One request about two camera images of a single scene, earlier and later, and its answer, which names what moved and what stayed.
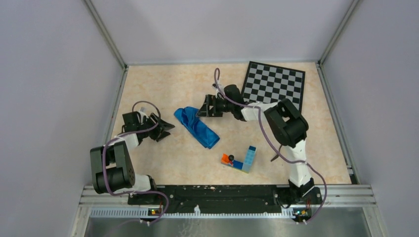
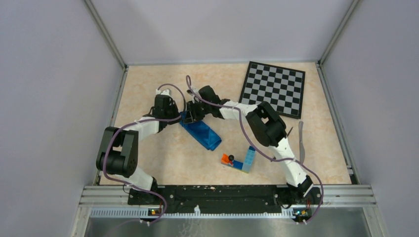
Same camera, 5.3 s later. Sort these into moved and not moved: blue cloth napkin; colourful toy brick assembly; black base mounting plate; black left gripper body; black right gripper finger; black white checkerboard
Moved: black right gripper finger; black left gripper body
Not moved: black white checkerboard; blue cloth napkin; colourful toy brick assembly; black base mounting plate
